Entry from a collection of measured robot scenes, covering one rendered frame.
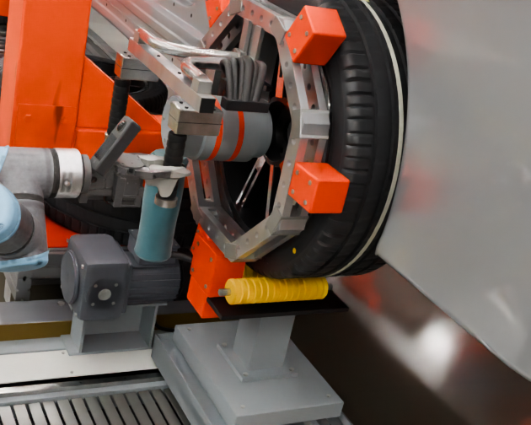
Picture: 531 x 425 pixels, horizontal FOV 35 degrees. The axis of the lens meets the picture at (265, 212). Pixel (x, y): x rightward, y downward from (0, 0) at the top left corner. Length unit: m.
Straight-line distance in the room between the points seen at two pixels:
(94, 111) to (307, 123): 0.77
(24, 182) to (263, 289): 0.64
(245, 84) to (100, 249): 0.78
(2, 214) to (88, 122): 0.93
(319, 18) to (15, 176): 0.62
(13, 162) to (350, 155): 0.62
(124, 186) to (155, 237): 0.43
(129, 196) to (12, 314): 0.92
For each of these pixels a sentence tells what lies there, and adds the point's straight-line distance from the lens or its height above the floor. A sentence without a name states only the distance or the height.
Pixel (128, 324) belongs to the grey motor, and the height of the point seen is 0.11.
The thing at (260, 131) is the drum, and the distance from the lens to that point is 1.80.
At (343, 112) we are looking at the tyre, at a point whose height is 0.99.
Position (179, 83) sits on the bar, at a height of 0.97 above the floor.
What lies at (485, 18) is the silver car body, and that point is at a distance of 1.45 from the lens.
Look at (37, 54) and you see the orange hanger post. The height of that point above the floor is 0.86.
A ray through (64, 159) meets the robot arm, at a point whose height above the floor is 0.84.
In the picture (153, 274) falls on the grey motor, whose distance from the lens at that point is 2.24.
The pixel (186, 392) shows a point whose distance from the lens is 2.17.
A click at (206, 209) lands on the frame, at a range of 2.00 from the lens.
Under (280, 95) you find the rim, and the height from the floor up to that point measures 0.93.
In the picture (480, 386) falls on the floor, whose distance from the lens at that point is 2.87.
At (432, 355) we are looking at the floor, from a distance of 2.95.
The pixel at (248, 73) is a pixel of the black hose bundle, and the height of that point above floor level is 1.02.
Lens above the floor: 1.39
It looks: 22 degrees down
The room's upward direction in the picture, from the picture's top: 13 degrees clockwise
